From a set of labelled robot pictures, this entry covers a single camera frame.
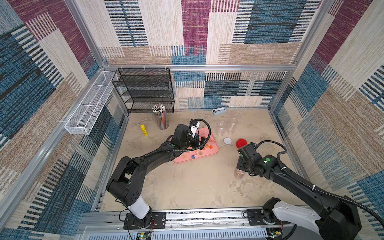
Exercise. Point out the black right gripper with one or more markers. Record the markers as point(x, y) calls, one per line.
point(241, 166)

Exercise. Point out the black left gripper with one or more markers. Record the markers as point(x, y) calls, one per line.
point(203, 140)

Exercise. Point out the patterned lid candy jar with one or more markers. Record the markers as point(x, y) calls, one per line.
point(239, 174)

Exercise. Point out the red jar lid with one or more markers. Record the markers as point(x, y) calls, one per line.
point(241, 143)

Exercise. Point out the clear candy jar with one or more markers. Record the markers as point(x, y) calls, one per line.
point(220, 131)

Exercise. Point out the white jar lid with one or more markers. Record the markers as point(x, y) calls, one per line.
point(227, 141)

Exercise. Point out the red lid candy jar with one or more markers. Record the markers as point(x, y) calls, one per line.
point(231, 126)

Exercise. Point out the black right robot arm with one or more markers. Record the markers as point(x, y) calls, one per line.
point(333, 218)

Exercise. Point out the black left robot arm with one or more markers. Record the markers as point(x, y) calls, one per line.
point(127, 181)

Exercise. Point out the pink plastic tray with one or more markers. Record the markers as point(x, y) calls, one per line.
point(186, 156)

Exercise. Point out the grey stapler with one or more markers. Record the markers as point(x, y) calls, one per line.
point(219, 111)

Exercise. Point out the black mesh shelf rack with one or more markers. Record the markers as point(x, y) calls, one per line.
point(141, 89)

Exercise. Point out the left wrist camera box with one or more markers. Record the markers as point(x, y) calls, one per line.
point(194, 125)

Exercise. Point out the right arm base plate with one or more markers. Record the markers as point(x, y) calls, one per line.
point(260, 217)

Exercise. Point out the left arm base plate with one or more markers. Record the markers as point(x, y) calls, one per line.
point(156, 220)

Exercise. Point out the white mesh wall basket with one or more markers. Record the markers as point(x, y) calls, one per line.
point(87, 112)

